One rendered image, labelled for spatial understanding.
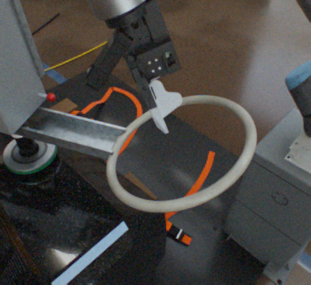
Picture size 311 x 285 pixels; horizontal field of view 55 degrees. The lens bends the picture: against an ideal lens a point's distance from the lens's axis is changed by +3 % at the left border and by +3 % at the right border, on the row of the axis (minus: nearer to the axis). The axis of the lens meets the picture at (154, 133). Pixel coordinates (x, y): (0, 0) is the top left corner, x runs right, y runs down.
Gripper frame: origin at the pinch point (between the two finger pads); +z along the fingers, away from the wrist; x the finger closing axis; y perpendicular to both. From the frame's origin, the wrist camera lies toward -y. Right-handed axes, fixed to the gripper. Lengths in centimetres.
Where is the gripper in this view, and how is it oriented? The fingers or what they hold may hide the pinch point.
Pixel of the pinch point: (157, 112)
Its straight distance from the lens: 58.1
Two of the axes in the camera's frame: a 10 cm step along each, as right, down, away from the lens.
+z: 3.6, 7.1, 6.0
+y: 9.2, -3.7, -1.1
